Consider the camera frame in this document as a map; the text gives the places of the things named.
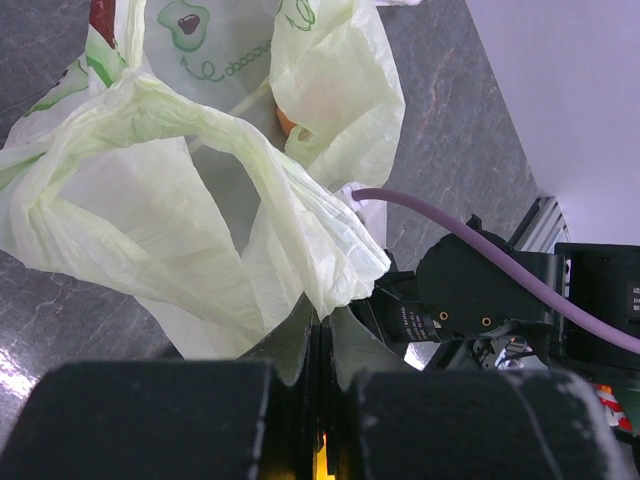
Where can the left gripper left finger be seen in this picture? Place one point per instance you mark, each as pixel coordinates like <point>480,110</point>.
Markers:
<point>292,349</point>

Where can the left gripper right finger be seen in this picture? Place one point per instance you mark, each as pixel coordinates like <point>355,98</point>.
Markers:
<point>348,351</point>

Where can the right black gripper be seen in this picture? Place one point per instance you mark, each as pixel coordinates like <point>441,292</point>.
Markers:
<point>476,315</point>

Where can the yellow banana bunch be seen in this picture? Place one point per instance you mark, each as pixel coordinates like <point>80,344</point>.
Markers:
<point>319,468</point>

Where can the pale green plastic bag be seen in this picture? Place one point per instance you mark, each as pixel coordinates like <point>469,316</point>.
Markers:
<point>157,166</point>

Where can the orange peach fruit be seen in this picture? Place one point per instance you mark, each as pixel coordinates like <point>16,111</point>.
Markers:
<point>286,124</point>

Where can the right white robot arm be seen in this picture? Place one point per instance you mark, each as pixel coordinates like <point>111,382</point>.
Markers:
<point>603,281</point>

